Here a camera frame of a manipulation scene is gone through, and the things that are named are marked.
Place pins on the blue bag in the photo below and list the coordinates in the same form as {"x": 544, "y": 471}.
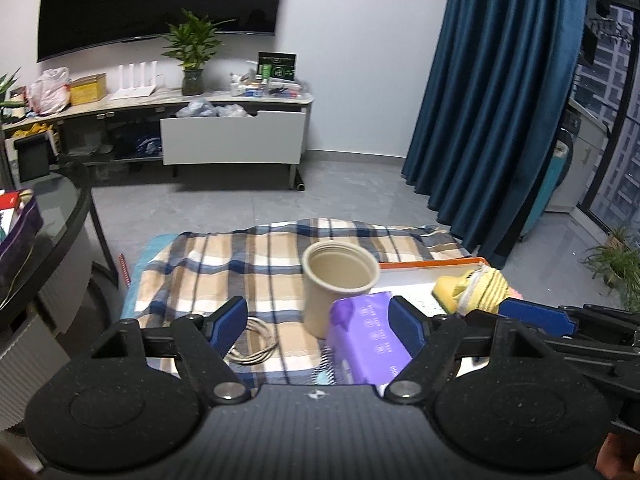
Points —
{"x": 147, "y": 146}

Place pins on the yellow cloth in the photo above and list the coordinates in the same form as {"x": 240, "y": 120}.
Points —
{"x": 447, "y": 292}

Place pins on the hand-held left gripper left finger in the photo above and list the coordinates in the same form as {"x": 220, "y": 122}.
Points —
{"x": 230, "y": 322}

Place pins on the teal suitcase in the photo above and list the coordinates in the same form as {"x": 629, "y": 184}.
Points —
{"x": 545, "y": 190}

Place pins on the white plastic bag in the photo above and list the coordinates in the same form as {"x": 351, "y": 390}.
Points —
{"x": 47, "y": 92}

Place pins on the red strip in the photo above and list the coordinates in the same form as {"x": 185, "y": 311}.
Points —
{"x": 124, "y": 270}

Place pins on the person's right hand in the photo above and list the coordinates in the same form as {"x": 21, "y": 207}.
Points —
{"x": 620, "y": 457}

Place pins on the yellow box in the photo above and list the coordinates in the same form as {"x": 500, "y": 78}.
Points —
{"x": 89, "y": 90}

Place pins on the blue curtain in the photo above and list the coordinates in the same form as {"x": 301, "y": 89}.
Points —
{"x": 490, "y": 110}

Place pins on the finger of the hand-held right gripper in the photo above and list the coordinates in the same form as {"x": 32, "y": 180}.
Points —
{"x": 537, "y": 316}
{"x": 480, "y": 318}

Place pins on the beige cup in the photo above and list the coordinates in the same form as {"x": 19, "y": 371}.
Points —
{"x": 335, "y": 285}

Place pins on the plaid blanket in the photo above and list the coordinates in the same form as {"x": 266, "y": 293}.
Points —
{"x": 210, "y": 270}

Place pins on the purple patterned tray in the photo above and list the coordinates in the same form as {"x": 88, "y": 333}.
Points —
{"x": 20, "y": 245}

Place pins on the television stand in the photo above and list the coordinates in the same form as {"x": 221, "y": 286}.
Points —
{"x": 100, "y": 130}

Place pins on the leafy potted plant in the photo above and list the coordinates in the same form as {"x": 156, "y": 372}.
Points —
{"x": 9, "y": 95}

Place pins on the white washing machine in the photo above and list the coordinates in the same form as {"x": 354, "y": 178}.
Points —
{"x": 585, "y": 160}

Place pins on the orange white cardboard box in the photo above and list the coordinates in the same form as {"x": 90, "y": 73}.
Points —
{"x": 410, "y": 280}

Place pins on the balcony window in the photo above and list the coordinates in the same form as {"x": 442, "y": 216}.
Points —
{"x": 617, "y": 110}

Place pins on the purple tissue pack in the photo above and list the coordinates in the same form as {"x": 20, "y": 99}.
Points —
{"x": 365, "y": 340}

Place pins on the pink fluffy cloth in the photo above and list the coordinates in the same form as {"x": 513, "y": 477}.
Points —
{"x": 515, "y": 293}

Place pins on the light blue mat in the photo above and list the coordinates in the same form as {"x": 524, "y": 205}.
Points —
{"x": 145, "y": 260}

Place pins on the black television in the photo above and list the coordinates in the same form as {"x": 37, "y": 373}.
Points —
{"x": 160, "y": 0}

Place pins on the green black box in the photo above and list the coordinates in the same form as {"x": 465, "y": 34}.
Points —
{"x": 276, "y": 67}

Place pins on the white drawer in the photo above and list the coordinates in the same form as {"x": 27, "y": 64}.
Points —
{"x": 235, "y": 137}

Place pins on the round black coffee table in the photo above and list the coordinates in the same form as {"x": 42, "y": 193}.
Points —
{"x": 55, "y": 240}

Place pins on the clear plastic bag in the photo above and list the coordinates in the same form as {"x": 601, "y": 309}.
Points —
{"x": 234, "y": 111}

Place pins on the potted plant in dark vase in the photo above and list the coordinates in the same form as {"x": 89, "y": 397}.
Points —
{"x": 192, "y": 50}

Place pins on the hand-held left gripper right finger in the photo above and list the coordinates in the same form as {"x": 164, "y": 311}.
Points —
{"x": 407, "y": 322}

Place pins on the clear organizer tray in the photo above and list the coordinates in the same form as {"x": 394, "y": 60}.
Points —
{"x": 270, "y": 89}

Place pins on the black square box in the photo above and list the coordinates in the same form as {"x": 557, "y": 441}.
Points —
{"x": 32, "y": 160}

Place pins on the bluish plastic bag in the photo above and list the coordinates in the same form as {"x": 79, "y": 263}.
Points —
{"x": 196, "y": 109}

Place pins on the white router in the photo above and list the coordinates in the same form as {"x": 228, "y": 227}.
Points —
{"x": 132, "y": 89}

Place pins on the balcony potted plant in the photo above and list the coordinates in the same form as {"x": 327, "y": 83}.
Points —
{"x": 617, "y": 265}

